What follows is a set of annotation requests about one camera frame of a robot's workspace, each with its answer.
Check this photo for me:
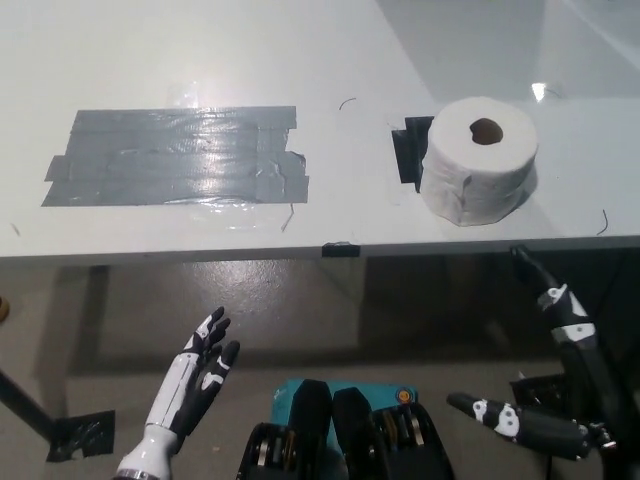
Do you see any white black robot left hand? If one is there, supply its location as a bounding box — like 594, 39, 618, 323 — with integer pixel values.
117, 306, 242, 476

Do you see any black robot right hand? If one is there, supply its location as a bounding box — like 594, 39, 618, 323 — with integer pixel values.
446, 246, 626, 459

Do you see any white toilet paper roll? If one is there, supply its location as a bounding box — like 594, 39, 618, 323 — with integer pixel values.
418, 96, 540, 229

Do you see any black teal robot body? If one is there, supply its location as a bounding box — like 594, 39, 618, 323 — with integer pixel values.
238, 377, 456, 480

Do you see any black floor tape patch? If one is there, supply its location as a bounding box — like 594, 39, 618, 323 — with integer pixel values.
509, 372, 572, 410
46, 409, 117, 462

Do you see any small black tape strip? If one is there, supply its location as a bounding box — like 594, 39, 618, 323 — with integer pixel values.
322, 241, 361, 260

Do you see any grey duct tape patch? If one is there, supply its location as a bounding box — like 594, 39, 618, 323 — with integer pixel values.
40, 104, 311, 207

